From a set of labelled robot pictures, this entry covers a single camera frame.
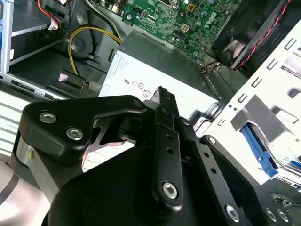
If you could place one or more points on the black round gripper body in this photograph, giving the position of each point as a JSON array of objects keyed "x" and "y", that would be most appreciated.
[{"x": 105, "y": 188}]

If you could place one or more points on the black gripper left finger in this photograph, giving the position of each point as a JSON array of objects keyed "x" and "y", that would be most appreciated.
[{"x": 58, "y": 131}]

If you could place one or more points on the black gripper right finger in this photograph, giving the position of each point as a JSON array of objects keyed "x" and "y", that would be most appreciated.
[{"x": 211, "y": 164}]

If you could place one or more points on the hard disk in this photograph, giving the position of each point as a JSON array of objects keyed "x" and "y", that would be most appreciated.
[{"x": 257, "y": 150}]

